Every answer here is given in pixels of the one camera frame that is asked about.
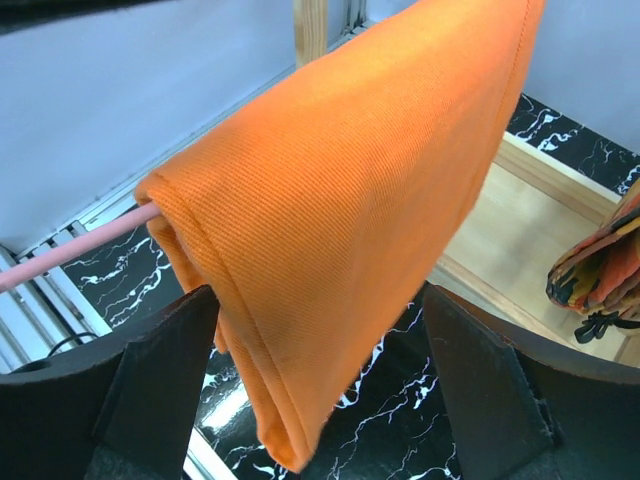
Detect aluminium mounting rail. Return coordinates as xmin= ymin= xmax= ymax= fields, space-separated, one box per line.
xmin=0 ymin=219 xmax=114 ymax=374

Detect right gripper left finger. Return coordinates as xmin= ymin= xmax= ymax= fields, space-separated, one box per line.
xmin=1 ymin=286 xmax=218 ymax=479

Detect camouflage patterned trousers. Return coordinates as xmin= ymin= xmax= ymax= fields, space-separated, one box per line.
xmin=546 ymin=183 xmax=639 ymax=344

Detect orange trousers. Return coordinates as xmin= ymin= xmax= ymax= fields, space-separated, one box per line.
xmin=135 ymin=0 xmax=545 ymax=472

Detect wooden clothes rack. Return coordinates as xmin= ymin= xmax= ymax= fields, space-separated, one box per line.
xmin=291 ymin=0 xmax=640 ymax=366

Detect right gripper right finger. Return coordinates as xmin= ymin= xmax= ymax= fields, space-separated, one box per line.
xmin=423 ymin=284 xmax=639 ymax=479

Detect pink wire hanger with orange trousers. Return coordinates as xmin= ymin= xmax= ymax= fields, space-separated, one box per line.
xmin=1 ymin=203 xmax=161 ymax=293

